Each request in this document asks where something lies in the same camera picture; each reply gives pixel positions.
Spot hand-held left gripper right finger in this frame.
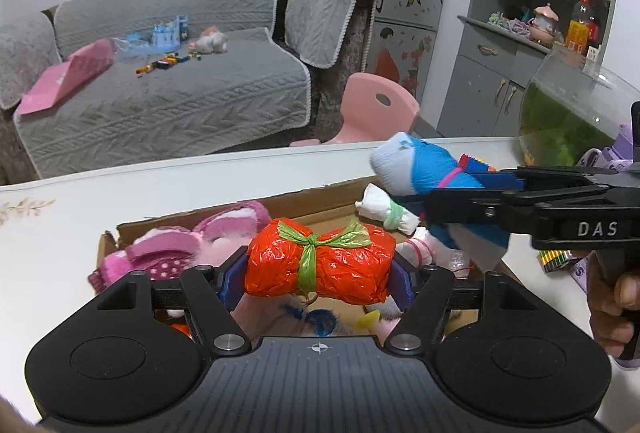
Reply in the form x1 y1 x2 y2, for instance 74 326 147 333
384 258 540 357

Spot orange plastic bundle green tie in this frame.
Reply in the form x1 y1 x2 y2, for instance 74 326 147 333
244 218 397 306

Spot person's right hand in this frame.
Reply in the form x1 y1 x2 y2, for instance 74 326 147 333
587 258 640 356

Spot colourful block cube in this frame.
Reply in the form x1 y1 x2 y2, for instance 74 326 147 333
537 249 576 274

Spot white sock bundle red tie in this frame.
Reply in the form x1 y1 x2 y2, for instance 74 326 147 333
400 233 473 275

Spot pink polka dot fuzzy bundle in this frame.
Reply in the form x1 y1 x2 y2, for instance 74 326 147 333
87 200 271 294

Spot pink mushroom jar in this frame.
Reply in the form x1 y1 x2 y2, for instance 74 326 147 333
529 3 560 45

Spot blue toy castle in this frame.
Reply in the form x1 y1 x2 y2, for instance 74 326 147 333
151 14 191 49

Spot glass fish bowl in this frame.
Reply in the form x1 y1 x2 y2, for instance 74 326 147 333
517 46 640 169

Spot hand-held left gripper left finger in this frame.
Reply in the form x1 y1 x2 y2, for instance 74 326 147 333
95 247 253 357

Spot grey shelf cabinet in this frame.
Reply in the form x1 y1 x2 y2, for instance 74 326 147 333
437 0 621 139

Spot white sock bundle green tie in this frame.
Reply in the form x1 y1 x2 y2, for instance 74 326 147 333
355 183 421 234

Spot scattered colourful toy pieces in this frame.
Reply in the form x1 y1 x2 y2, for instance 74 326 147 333
135 53 201 75

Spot blue sock bundle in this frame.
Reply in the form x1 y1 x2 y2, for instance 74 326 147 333
369 132 511 261

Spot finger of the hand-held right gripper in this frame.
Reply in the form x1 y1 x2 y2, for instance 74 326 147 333
465 166 608 191
422 189 540 234

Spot pink paper bag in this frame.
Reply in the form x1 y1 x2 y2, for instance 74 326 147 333
15 38 117 115

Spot pink plastic chair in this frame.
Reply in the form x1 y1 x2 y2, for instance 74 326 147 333
290 72 421 148

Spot shallow cardboard box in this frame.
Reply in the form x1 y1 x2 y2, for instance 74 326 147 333
97 173 511 339

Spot orange drink bottle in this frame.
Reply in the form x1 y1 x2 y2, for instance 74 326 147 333
565 0 594 56

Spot pink white plush toy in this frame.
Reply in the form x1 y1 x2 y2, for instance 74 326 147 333
187 26 230 55

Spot clear plastic bag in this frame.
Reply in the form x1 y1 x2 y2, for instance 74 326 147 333
112 33 156 59

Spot grey covered sofa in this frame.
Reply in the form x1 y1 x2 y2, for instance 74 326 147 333
0 0 379 184

